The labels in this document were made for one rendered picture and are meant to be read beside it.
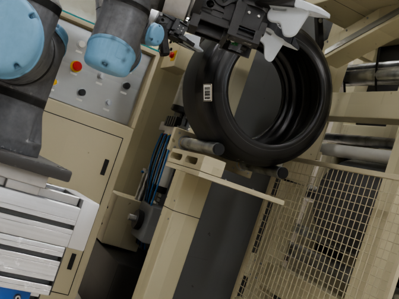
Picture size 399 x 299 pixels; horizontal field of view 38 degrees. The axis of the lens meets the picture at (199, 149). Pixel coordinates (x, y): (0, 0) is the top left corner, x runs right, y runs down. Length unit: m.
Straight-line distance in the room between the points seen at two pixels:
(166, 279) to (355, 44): 1.24
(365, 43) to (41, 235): 1.71
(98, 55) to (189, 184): 1.57
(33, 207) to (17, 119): 0.15
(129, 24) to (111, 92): 1.78
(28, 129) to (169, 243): 1.49
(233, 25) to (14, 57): 0.33
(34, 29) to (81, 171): 1.78
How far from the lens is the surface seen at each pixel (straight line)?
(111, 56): 0.88
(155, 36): 1.90
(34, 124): 1.02
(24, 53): 0.86
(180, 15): 0.92
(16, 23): 0.87
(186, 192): 2.41
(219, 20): 0.92
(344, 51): 2.51
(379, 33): 2.38
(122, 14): 0.89
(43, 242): 1.05
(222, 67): 2.04
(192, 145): 2.22
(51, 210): 1.04
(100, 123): 2.60
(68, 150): 2.58
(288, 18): 0.90
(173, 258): 2.45
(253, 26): 0.91
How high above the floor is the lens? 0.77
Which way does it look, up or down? 3 degrees up
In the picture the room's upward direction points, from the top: 19 degrees clockwise
